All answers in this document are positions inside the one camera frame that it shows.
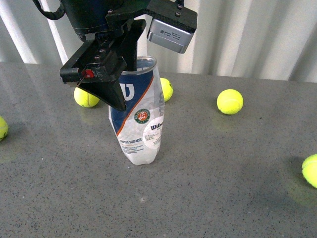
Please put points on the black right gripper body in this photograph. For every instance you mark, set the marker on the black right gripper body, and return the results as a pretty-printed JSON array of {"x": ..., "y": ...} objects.
[{"x": 102, "y": 25}]

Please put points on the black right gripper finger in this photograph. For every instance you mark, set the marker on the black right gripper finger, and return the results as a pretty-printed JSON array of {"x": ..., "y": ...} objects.
[
  {"x": 130, "y": 44},
  {"x": 109, "y": 92}
]

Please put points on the clear Wilson tennis ball can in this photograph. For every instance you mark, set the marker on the clear Wilson tennis ball can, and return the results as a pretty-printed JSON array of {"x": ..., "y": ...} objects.
[{"x": 139, "y": 128}]

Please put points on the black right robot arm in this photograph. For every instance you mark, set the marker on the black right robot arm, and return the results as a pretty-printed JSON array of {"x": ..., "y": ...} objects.
[{"x": 110, "y": 30}]

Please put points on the middle tennis ball with print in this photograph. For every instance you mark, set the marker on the middle tennis ball with print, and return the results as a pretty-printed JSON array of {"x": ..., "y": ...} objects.
[{"x": 167, "y": 88}]

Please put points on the far left tennis ball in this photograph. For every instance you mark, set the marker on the far left tennis ball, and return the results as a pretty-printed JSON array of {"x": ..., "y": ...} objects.
[{"x": 3, "y": 129}]

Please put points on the far right Wilson tennis ball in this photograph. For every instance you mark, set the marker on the far right Wilson tennis ball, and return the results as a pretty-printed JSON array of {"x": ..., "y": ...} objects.
[{"x": 309, "y": 170}]

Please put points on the white pleated curtain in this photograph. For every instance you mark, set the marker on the white pleated curtain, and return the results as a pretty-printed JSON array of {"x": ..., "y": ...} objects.
[{"x": 266, "y": 39}]

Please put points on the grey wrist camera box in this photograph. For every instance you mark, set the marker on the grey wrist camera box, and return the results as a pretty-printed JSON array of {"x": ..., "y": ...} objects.
[{"x": 168, "y": 36}]

